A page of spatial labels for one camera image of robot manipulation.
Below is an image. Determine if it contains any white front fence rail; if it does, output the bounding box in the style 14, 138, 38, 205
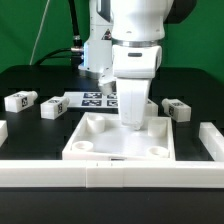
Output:
0, 160, 224, 188

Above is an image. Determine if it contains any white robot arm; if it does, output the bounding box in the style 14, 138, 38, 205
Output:
79, 0, 197, 129

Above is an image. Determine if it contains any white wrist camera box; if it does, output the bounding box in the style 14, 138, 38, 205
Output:
98, 68, 116, 96

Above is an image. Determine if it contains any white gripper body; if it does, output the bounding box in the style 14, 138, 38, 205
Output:
113, 45, 162, 128

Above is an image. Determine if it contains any white square tabletop part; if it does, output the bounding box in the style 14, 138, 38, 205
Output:
62, 112, 175, 161

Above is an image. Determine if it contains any white marker tag sheet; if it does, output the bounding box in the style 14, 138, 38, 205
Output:
64, 92, 118, 108

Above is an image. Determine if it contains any white right fence rail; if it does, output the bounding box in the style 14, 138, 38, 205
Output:
199, 122, 224, 162

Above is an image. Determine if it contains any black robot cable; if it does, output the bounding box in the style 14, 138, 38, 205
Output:
34, 0, 85, 66

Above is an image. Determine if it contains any thin white cord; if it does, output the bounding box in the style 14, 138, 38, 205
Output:
29, 0, 52, 66

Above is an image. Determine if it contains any white left fence piece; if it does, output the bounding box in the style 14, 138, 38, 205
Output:
0, 120, 8, 147

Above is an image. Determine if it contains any white fence rail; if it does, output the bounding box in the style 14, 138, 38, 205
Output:
199, 122, 224, 162
0, 160, 224, 188

